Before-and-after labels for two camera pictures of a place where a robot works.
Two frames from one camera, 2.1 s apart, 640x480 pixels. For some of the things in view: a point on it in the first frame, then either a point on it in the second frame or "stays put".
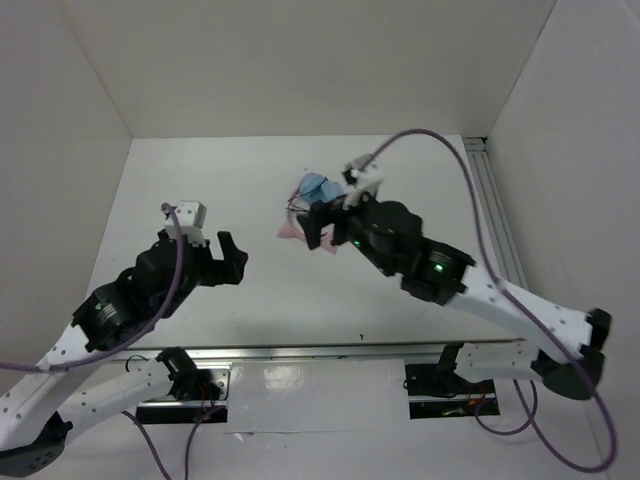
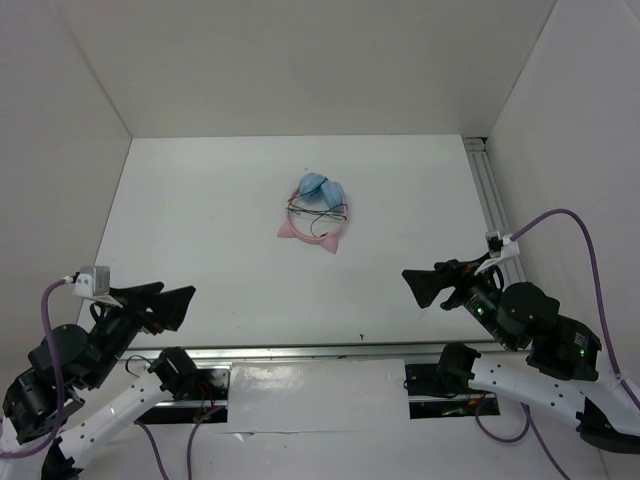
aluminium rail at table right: (477, 151) stays put
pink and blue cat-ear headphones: (312, 188) stays put
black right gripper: (322, 213) to (424, 282)
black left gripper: (228, 270) to (169, 308)
